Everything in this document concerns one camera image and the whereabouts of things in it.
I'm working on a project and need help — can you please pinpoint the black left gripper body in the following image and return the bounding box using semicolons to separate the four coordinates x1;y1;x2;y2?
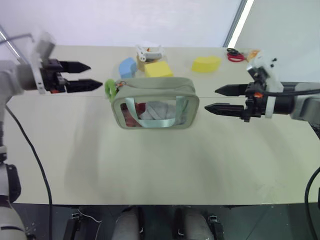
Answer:
40;58;70;95

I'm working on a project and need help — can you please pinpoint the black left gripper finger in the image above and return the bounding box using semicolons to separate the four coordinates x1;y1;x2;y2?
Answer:
58;60;92;75
65;78;104;94

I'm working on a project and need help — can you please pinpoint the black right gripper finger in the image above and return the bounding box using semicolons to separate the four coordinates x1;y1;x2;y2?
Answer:
204;102;245;118
214;83;249;98

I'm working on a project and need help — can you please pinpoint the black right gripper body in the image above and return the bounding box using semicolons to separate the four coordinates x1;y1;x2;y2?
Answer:
241;80;270;123

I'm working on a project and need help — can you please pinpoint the clear green toiletry bag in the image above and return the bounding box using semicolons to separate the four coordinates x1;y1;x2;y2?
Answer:
110;76;201;131

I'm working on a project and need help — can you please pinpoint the green zipper pull charm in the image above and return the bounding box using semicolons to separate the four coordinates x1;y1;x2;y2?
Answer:
104;78;119;102

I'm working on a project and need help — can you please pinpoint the yellow curved foam sponge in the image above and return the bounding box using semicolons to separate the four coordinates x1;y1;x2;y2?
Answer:
191;55;223;74

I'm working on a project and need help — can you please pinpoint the orange small item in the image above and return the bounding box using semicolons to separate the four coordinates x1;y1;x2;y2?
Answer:
245;49;259;61

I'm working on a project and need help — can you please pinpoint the blue foam sponge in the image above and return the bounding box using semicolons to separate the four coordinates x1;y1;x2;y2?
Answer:
118;57;138;80

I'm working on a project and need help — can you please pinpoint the thin metal rod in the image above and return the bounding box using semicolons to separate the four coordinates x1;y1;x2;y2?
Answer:
0;24;34;64

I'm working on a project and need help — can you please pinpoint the grey cloth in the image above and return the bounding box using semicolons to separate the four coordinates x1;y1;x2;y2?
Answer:
138;100;187;125

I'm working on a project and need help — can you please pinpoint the white plastic clip tool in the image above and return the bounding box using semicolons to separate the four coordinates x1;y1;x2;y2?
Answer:
135;44;166;63

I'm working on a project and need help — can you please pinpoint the yellow foam block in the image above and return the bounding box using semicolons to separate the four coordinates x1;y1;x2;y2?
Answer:
143;60;175;79

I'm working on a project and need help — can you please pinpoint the grey rounded robot leg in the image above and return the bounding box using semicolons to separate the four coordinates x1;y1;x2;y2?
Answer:
174;206;215;240
115;206;141;240

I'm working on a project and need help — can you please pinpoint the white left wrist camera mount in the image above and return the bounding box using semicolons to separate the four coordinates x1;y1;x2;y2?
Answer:
29;31;57;95

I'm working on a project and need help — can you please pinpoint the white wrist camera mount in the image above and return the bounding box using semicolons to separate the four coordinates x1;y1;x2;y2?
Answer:
29;31;57;95
246;51;285;119

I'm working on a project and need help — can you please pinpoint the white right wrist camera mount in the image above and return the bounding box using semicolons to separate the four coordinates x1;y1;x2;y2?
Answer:
246;51;285;119

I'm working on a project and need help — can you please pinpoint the grey window frame post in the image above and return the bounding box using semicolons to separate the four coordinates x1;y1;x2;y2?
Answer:
221;0;255;49

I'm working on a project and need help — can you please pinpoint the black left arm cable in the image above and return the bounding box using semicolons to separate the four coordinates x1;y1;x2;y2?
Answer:
4;104;54;240

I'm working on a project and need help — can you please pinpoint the black bracket under table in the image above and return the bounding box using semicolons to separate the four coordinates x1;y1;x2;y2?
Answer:
206;214;225;240
62;211;85;240

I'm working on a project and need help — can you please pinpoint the thin white wire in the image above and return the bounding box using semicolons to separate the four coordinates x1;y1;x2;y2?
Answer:
76;208;104;224

